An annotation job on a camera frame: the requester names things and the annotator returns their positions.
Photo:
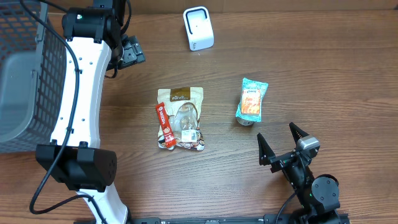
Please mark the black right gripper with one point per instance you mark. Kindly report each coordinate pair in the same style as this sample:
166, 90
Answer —
266, 154

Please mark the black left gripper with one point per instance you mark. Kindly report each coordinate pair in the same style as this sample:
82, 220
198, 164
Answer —
132, 53

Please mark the teal snack packet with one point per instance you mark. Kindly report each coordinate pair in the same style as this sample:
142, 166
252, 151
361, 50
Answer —
252, 84

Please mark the beige nut pouch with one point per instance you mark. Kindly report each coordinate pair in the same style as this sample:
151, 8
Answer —
183, 107

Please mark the red coffee stick sachet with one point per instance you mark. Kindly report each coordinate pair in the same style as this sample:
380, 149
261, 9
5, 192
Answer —
165, 126

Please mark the orange tissue packet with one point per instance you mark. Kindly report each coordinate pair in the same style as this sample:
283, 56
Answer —
251, 101

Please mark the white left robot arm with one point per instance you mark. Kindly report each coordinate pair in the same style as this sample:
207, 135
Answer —
96, 42

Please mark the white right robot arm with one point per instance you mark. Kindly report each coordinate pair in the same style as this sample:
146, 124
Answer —
315, 199

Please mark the white barcode scanner stand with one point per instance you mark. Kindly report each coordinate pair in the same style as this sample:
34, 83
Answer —
198, 27

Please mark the green lidded jar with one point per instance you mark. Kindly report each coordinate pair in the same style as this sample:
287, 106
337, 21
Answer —
244, 122

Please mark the grey plastic mesh basket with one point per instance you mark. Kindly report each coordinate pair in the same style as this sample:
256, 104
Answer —
33, 65

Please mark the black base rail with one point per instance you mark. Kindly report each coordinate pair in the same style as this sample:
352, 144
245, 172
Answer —
266, 219

